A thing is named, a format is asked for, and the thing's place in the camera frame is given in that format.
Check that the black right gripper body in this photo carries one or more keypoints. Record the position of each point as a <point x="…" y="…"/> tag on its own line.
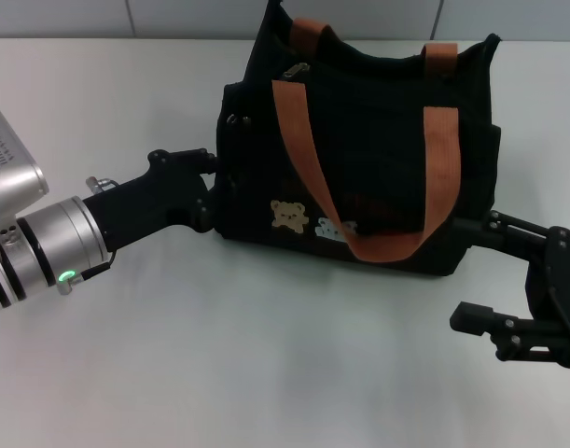
<point x="557" y="280"/>

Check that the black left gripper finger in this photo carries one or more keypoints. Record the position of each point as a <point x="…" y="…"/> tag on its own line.
<point x="198" y="161"/>

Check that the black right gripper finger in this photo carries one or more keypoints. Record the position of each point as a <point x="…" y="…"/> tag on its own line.
<point x="473" y="317"/>
<point x="513" y="233"/>

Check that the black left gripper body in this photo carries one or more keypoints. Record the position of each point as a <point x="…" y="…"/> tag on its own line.
<point x="158" y="200"/>

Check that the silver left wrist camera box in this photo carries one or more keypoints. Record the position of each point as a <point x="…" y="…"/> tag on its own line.
<point x="9" y="163"/>

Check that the silver metal main zipper pull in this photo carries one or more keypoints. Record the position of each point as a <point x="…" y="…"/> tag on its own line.
<point x="296" y="71"/>

